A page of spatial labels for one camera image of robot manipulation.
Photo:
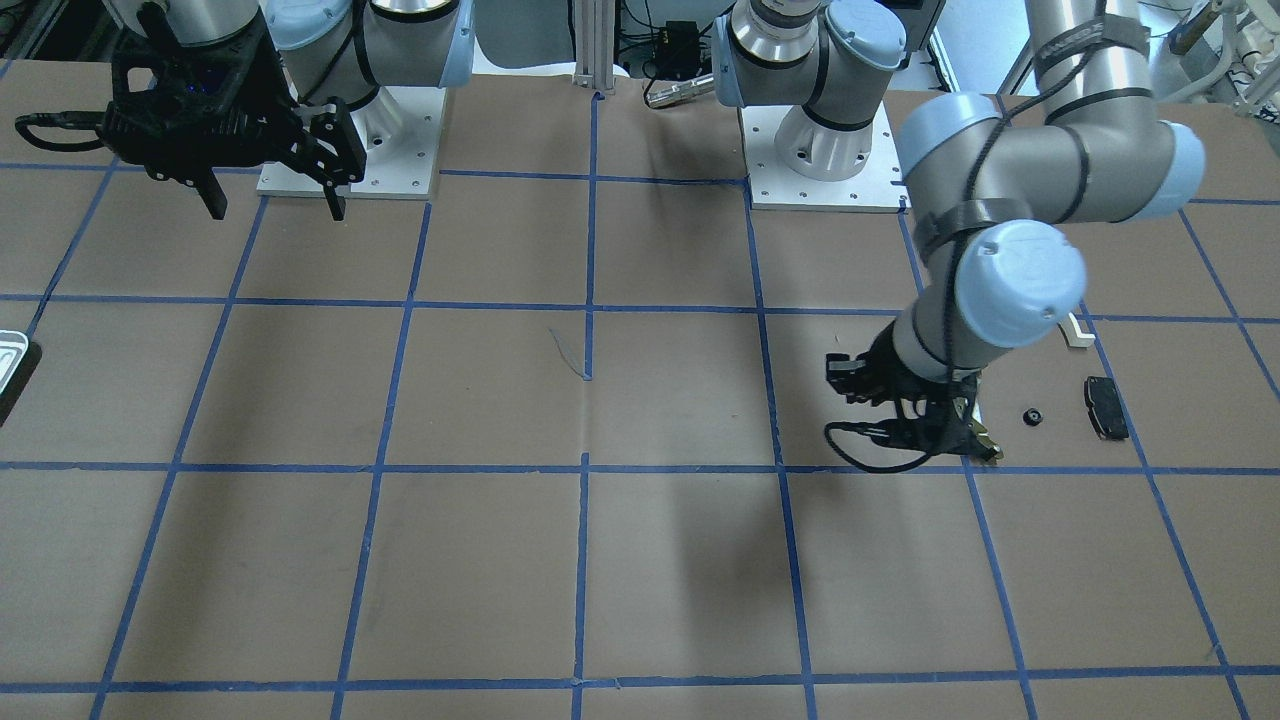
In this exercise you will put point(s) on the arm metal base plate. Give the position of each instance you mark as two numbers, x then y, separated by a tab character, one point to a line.
401	129
796	165

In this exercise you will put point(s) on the white curved plastic bracket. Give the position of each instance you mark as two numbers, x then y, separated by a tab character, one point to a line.
1074	332

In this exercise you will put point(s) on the aluminium frame post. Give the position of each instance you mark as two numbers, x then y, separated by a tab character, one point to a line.
594	41

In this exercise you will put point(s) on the green brake shoe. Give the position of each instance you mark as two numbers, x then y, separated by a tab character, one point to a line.
980	430

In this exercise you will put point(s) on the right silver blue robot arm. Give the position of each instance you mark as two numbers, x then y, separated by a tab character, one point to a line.
351	49

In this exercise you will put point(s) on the ribbed silver metal tray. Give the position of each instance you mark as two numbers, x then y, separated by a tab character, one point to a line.
18	359

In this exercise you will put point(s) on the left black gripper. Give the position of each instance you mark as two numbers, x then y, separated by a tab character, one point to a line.
890	366

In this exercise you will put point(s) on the black brake pad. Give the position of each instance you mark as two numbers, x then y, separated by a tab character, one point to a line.
1105	408

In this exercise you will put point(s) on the silver metal cylinder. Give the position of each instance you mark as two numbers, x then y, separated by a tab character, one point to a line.
679	92

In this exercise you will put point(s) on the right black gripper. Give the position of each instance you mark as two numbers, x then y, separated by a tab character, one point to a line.
268	100

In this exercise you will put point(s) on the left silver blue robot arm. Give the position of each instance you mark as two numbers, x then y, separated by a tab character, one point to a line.
989	190

